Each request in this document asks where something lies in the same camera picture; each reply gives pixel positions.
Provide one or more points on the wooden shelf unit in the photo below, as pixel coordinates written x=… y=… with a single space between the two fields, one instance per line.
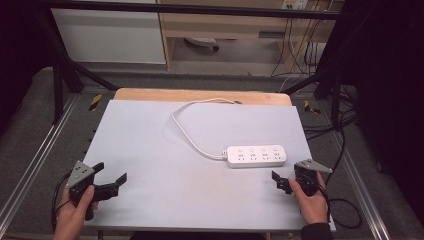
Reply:
x=230 y=23

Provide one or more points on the aluminium floor rail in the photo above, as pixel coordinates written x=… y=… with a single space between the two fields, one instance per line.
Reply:
x=36 y=160
x=361 y=186

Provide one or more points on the yellow black tape marker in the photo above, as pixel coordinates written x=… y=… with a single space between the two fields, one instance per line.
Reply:
x=95 y=102
x=310 y=107

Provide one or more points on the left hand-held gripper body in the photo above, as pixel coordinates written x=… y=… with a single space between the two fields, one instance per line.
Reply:
x=79 y=174

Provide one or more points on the black metal frame bar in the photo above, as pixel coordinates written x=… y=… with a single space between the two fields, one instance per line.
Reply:
x=200 y=9

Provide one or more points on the white wall socket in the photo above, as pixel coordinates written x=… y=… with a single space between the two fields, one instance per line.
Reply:
x=295 y=4

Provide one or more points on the grey chair base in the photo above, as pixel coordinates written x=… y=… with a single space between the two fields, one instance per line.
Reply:
x=203 y=41

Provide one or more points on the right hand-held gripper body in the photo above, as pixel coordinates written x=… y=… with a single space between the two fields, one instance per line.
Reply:
x=306 y=176

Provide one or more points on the white cabinet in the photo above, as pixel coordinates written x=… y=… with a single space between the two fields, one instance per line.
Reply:
x=110 y=33

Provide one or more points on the black curtain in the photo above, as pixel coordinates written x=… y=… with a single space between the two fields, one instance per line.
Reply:
x=18 y=50
x=390 y=100

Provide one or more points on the person's right hand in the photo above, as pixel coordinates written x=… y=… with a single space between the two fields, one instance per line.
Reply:
x=311 y=206

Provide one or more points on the black metal frame stand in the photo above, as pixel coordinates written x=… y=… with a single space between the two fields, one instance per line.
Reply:
x=328 y=83
x=61 y=73

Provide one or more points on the person's left hand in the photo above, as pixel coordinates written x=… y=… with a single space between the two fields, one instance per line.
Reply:
x=71 y=215

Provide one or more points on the white power strip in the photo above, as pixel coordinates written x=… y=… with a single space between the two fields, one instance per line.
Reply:
x=256 y=156

